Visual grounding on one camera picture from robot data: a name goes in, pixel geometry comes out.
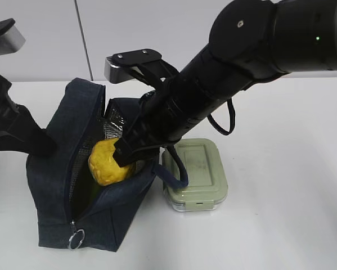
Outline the dark blue lunch bag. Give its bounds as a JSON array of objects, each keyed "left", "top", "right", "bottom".
[{"left": 26, "top": 78, "right": 188, "bottom": 251}]

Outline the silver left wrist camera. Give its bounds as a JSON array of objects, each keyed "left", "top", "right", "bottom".
[{"left": 0, "top": 18, "right": 26, "bottom": 55}]

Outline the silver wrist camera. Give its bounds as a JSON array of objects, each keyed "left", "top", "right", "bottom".
[
  {"left": 104, "top": 48, "right": 178, "bottom": 87},
  {"left": 0, "top": 18, "right": 26, "bottom": 55}
]

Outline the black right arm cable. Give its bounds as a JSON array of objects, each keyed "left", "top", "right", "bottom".
[{"left": 206, "top": 98, "right": 236, "bottom": 137}]

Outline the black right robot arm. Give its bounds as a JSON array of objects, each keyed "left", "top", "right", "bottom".
[{"left": 110, "top": 1, "right": 337, "bottom": 166}]

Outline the green lidded lunch box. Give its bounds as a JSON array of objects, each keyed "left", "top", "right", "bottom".
[{"left": 164, "top": 138, "right": 228, "bottom": 212}]

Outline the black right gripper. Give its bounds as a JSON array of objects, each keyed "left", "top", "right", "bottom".
[{"left": 113, "top": 78, "right": 210, "bottom": 167}]

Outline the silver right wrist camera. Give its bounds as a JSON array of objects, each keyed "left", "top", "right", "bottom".
[{"left": 104, "top": 48, "right": 178, "bottom": 87}]

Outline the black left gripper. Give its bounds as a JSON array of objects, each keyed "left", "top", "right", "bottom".
[{"left": 0, "top": 75, "right": 57, "bottom": 156}]

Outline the yellow pear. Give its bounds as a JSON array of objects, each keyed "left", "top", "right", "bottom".
[{"left": 88, "top": 137, "right": 136, "bottom": 186}]

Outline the green cucumber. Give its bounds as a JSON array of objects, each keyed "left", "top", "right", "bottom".
[{"left": 71, "top": 175, "right": 101, "bottom": 219}]

